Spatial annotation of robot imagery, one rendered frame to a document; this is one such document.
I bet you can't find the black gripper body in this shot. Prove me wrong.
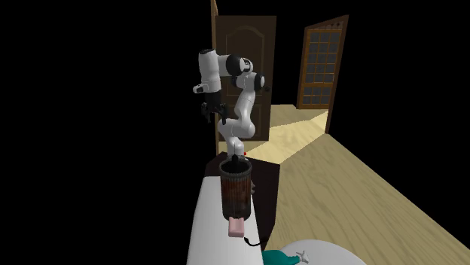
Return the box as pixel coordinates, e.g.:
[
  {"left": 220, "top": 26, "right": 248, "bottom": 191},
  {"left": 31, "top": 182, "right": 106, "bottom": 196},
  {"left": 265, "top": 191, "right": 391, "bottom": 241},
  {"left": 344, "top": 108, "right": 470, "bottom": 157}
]
[{"left": 204, "top": 90, "right": 224, "bottom": 112}]

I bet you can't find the dark brown panel door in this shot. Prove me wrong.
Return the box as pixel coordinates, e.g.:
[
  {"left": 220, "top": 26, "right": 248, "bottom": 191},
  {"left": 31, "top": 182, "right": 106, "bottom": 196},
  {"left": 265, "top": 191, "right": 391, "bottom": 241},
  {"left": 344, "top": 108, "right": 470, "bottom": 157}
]
[{"left": 214, "top": 14, "right": 277, "bottom": 142}]

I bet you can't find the rusty brown cylindrical bin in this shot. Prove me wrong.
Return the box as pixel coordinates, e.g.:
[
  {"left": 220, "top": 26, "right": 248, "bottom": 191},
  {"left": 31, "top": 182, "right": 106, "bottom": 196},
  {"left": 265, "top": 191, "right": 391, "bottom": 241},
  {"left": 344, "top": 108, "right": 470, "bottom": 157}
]
[{"left": 218, "top": 157, "right": 257, "bottom": 221}]

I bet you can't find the dark robot stand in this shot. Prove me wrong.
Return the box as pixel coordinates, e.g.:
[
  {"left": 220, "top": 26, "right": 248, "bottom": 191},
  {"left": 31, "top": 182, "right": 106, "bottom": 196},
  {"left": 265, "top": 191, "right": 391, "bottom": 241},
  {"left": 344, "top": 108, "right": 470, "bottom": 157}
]
[{"left": 204, "top": 153, "right": 282, "bottom": 252}]

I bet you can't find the brown lattice glass door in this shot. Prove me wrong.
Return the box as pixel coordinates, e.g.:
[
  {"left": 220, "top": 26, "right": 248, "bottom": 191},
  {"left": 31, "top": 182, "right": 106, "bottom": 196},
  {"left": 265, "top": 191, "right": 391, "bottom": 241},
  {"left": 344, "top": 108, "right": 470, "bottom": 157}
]
[{"left": 295, "top": 14, "right": 350, "bottom": 136}]

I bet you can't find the pink soap bar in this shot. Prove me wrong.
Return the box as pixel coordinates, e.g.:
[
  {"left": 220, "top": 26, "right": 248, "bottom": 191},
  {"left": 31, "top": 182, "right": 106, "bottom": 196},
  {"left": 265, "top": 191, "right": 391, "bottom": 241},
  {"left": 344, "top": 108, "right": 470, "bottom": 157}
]
[{"left": 227, "top": 216, "right": 246, "bottom": 238}]

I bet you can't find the teal bottle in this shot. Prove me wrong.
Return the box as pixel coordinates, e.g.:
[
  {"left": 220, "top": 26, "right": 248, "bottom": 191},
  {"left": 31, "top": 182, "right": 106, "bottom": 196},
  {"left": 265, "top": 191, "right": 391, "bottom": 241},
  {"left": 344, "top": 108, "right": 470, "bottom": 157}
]
[{"left": 261, "top": 248, "right": 301, "bottom": 265}]

